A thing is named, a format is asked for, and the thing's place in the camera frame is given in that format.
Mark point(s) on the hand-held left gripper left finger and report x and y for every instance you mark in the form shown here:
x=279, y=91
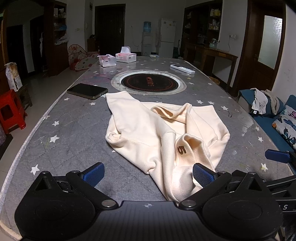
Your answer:
x=94, y=175

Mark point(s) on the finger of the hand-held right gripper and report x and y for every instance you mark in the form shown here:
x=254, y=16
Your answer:
x=283, y=185
x=277, y=155

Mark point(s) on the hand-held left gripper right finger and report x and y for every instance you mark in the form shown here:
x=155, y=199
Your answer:
x=203, y=177

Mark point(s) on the cream sweatshirt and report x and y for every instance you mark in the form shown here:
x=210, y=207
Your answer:
x=138, y=125

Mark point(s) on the butterfly print cushion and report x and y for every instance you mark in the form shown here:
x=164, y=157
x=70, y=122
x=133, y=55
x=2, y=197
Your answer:
x=286, y=125

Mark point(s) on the blue sofa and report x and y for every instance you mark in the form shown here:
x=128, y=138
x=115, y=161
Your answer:
x=266, y=120

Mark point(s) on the grey star table mat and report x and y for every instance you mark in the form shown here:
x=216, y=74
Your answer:
x=69, y=139

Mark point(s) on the white garment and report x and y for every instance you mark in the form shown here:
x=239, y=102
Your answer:
x=260, y=102

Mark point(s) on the dark smartphone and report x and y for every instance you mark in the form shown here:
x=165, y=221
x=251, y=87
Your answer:
x=86, y=90

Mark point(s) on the frosted glass panel door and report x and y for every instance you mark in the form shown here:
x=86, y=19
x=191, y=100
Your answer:
x=252, y=69

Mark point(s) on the wooden bucket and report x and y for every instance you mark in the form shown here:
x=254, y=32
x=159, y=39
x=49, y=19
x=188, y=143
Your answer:
x=214, y=81

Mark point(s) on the red plastic stool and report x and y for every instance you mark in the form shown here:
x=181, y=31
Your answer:
x=11, y=111

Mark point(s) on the dark wooden stool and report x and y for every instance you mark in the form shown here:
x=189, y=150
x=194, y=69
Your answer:
x=25, y=95

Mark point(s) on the round built-in induction cooktop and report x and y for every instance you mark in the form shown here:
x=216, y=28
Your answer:
x=149, y=82

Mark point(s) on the white remote control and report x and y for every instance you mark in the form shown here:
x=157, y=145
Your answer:
x=182, y=69

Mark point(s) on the polka dot play tent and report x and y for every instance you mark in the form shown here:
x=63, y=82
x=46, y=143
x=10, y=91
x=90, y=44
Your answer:
x=85, y=61

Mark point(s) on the small white tissue box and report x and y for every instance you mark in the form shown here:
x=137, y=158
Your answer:
x=106, y=61

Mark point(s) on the wooden desk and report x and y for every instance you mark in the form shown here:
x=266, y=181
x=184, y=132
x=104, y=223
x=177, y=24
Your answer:
x=217, y=54

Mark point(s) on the large white tissue box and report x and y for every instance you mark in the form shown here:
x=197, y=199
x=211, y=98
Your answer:
x=126, y=57

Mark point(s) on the dark wooden bookcase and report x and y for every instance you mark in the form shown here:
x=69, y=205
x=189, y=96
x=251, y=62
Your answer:
x=49, y=58

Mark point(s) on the printed paper bag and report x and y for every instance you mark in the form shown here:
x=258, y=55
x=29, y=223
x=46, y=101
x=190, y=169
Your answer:
x=13, y=76

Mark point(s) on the glass jar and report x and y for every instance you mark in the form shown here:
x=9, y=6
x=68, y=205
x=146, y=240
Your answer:
x=214, y=44

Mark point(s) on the small crumpled cloth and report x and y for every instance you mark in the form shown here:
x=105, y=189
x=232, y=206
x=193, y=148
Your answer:
x=154, y=56

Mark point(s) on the white plastic bag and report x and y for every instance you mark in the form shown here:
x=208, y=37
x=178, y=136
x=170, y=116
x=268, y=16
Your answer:
x=62, y=39

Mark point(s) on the white water dispenser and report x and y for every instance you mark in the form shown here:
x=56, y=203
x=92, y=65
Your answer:
x=146, y=44

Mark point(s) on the dark wooden door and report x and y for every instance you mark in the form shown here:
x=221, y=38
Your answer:
x=108, y=30

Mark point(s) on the white refrigerator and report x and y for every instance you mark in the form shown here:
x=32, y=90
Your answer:
x=167, y=34

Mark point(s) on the dark wooden shelf unit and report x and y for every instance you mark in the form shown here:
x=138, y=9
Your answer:
x=203, y=27

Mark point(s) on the blue water jug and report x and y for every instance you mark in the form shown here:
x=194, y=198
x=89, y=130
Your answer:
x=147, y=27

